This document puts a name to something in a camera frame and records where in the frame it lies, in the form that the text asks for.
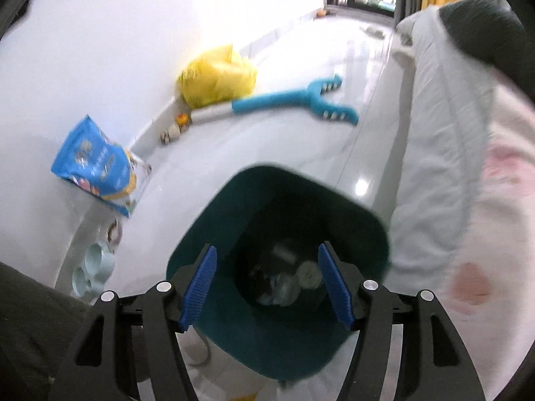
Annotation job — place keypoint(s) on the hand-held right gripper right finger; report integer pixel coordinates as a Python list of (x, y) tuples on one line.
[(336, 288)]

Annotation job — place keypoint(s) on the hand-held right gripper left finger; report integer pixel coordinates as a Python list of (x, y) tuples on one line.
[(200, 288)]

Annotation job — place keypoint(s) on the clear plastic bubble packaging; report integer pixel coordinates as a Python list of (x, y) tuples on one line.
[(280, 292)]

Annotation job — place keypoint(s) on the white sock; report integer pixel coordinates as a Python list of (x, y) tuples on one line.
[(283, 254)]

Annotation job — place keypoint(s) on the dark trash bin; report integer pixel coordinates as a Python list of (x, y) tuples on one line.
[(267, 351)]

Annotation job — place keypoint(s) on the small patterned bowl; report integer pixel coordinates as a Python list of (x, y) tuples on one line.
[(113, 232)]

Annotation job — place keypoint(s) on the light blue pet bowl tray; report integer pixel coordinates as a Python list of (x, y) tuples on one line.
[(94, 264)]

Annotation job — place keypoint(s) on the small white toy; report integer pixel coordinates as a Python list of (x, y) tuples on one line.
[(169, 135)]

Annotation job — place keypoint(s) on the small yellow toy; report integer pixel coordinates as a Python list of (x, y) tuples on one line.
[(183, 120)]

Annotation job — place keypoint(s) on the person's grey fleece pants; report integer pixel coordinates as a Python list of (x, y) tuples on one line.
[(33, 334)]

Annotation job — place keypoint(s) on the blue pet food bag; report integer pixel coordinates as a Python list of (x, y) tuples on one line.
[(87, 154)]

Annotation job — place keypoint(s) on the pink printed bed sheet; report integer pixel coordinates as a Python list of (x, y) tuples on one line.
[(501, 217)]

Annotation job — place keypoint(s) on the blue forked toy stick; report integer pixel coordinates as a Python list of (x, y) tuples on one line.
[(271, 102)]

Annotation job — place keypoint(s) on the yellow plastic bag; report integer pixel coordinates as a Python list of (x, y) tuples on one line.
[(213, 75)]

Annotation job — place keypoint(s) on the white slipper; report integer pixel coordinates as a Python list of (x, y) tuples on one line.
[(374, 31)]

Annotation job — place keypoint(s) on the small orange floor item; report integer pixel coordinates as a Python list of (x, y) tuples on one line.
[(322, 13)]

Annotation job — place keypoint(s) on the dark grey fleece blanket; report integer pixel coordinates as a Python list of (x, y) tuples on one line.
[(480, 29)]

